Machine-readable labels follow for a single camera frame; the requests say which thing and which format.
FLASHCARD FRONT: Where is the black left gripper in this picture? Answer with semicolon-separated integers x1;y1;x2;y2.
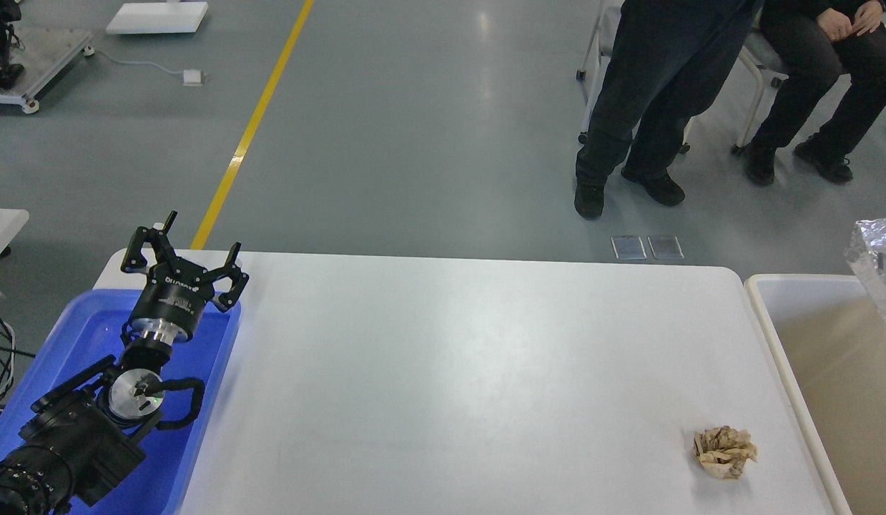
119;210;249;344

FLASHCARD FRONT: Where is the white side table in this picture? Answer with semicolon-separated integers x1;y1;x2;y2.
0;208;30;257

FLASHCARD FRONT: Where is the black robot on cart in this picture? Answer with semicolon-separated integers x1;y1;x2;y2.
0;1;24;90

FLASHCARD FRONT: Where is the metal cart platform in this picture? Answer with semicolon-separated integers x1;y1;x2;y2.
0;26;94;114

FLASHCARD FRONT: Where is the blue plastic bin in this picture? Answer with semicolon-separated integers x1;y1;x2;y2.
0;288;242;515

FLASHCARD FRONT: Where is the floor socket plate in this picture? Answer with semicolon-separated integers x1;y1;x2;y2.
646;235;684;260
611;235;646;261

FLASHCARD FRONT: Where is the crumpled brown paper ball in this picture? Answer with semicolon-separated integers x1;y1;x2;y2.
692;425;759;481

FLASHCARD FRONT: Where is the white plastic bin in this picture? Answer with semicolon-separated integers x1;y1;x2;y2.
744;274;886;514

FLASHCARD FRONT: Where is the floor socket plate left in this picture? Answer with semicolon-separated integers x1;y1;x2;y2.
611;235;646;261

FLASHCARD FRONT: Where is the white power adapter with cable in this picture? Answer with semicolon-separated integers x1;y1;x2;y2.
91;48;205;86

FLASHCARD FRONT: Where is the seated person in black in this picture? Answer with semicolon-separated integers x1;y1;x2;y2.
744;1;886;186

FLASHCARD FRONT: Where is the standing person in black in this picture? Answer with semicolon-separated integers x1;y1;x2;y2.
574;1;762;220

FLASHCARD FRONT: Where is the floor socket plate right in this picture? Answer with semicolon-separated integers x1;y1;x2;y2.
646;235;684;260

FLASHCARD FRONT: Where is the aluminium foil sheet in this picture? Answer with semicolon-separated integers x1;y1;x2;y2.
845;218;886;323

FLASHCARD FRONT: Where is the white foam board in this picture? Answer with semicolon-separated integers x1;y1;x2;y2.
105;1;210;35

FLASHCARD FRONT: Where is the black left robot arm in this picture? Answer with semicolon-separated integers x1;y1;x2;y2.
0;212;249;514

